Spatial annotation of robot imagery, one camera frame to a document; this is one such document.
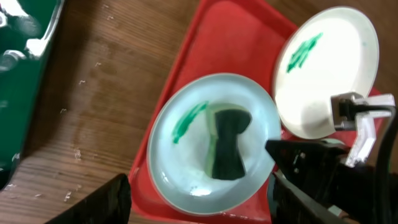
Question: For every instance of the green dish sponge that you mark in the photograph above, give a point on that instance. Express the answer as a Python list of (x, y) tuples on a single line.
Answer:
[(225, 122)]

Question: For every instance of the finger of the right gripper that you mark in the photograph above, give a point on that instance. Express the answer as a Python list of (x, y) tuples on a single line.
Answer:
[(306, 163), (290, 204)]

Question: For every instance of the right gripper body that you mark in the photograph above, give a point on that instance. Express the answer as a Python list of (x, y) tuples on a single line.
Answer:
[(350, 188)]

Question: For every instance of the light blue plate left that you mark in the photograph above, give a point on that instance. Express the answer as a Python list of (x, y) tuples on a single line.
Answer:
[(179, 141)]

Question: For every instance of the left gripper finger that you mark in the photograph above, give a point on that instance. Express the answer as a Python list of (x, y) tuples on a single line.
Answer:
[(111, 203)]

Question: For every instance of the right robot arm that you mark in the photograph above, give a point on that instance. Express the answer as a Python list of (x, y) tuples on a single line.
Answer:
[(312, 178)]

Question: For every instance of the white round plate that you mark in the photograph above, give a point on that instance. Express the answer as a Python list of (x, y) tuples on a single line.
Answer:
[(336, 51)]

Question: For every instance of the black tray with green water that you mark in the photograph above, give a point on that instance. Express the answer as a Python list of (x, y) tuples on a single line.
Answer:
[(28, 28)]

